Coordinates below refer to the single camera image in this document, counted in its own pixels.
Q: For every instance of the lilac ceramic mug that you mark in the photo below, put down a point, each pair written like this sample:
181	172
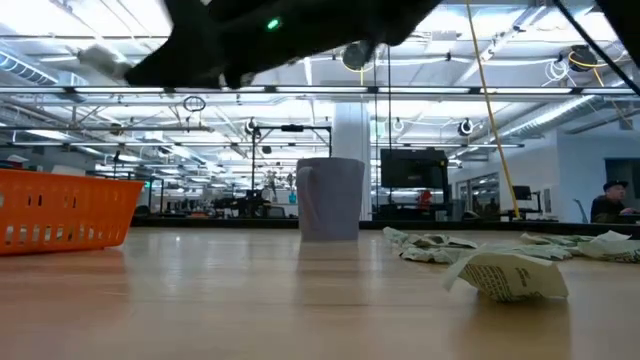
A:
335	200

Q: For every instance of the small black ceiling reel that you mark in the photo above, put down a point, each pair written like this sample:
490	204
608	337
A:
251	126
466	127

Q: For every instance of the white building column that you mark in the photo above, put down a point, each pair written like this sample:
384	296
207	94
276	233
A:
350	130

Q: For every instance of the dark office desk equipment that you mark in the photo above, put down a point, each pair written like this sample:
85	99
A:
235	206

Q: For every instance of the small teal object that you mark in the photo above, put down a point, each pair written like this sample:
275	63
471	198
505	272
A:
292	198

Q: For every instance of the pale grey box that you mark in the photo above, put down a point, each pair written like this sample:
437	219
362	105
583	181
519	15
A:
67	170

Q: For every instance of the long horizontal light bar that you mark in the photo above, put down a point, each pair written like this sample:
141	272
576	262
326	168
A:
450	90

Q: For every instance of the large black monitor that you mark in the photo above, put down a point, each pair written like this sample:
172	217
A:
414	169

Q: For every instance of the small white object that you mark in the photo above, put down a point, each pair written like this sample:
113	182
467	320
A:
16	160

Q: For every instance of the orange plastic basket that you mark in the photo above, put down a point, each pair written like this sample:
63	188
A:
60	215

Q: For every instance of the thin ceiling light strip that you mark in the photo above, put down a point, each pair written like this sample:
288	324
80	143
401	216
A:
470	145

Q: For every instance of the small red object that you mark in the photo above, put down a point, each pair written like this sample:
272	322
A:
425	198

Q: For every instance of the small black monitor on stand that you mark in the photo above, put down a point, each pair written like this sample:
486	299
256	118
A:
522	192

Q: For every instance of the dark doorway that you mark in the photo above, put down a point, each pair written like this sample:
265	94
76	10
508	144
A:
622	170

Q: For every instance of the person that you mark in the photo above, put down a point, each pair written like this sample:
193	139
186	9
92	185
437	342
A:
607	207

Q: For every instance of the black metal frame rig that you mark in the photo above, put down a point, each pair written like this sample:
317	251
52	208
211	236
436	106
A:
253	160

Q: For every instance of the grey ribbed ventilation duct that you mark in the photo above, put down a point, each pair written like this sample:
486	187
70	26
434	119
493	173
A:
25	70

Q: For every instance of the silver ventilation duct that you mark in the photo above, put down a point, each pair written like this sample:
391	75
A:
550	117

